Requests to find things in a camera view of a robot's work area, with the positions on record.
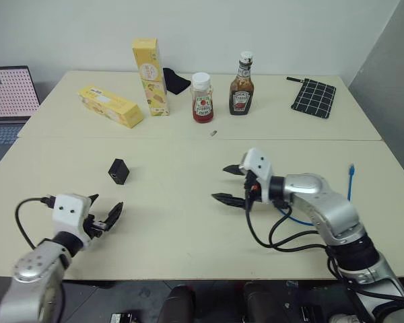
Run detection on blue Ethernet cable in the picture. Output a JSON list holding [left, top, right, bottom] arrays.
[[276, 163, 356, 227]]

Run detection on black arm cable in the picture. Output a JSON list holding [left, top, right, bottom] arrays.
[[14, 194, 57, 252], [244, 196, 404, 309]]

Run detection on short yellow snack box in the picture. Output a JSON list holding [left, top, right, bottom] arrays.
[[75, 84, 144, 130]]

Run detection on dark brown sauce bottle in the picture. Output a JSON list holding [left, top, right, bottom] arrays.
[[228, 50, 256, 117]]

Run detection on grey open laptop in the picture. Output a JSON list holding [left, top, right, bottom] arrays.
[[0, 65, 42, 170]]

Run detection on black white-grid pouch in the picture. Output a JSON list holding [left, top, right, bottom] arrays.
[[285, 76, 338, 120]]

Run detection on small black box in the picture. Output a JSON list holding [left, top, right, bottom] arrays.
[[108, 157, 131, 186]]

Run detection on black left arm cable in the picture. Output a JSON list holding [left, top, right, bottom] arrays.
[[14, 194, 57, 252]]

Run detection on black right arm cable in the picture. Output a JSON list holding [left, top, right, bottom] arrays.
[[244, 196, 404, 309]]

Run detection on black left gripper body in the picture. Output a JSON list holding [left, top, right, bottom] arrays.
[[83, 214, 108, 242]]

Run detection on dark rounded shape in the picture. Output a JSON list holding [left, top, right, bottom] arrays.
[[241, 281, 277, 323], [159, 285, 197, 323]]

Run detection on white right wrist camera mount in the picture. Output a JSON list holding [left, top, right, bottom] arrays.
[[239, 147, 274, 205]]

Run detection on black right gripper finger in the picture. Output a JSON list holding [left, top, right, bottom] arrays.
[[211, 192, 247, 209], [222, 163, 247, 176]]

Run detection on black folded cloth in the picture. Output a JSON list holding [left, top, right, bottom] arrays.
[[162, 67, 193, 96]]

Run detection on tall yellow snack box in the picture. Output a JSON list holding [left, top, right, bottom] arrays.
[[131, 38, 171, 118]]

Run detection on white-capped red ketchup bottle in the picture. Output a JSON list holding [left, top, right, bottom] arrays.
[[190, 72, 215, 124]]

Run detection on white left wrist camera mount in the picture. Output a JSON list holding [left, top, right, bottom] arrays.
[[51, 193, 92, 249]]

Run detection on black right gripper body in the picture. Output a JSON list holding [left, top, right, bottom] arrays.
[[243, 170, 263, 211]]

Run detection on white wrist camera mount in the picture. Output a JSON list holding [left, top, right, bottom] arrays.
[[239, 147, 274, 205], [51, 193, 92, 249]]

